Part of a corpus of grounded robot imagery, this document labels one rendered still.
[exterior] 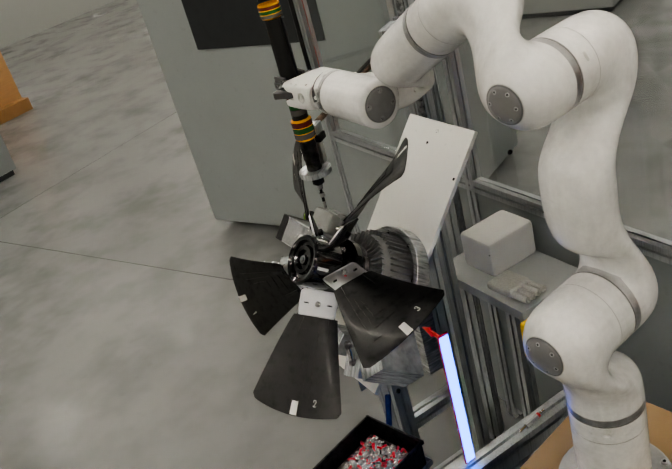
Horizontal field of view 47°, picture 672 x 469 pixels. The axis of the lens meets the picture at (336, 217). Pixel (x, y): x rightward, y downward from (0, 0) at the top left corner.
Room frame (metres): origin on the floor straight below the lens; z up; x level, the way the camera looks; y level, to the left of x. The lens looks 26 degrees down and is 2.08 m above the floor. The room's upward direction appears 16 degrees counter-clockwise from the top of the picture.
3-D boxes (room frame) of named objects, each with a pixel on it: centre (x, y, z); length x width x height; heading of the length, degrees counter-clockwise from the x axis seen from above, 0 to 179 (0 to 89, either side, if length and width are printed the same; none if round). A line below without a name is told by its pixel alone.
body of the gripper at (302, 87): (1.41, -0.03, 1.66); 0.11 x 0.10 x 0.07; 25
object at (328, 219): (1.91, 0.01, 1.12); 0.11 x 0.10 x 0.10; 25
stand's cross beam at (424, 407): (1.72, -0.13, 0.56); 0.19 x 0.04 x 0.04; 115
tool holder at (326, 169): (1.51, 0.01, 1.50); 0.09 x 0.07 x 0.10; 150
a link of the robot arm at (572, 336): (0.90, -0.31, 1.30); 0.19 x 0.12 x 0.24; 122
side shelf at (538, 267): (1.84, -0.43, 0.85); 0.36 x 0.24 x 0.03; 25
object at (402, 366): (1.47, -0.03, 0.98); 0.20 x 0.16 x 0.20; 115
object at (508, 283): (1.74, -0.42, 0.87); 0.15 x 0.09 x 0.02; 30
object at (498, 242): (1.93, -0.43, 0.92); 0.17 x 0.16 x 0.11; 115
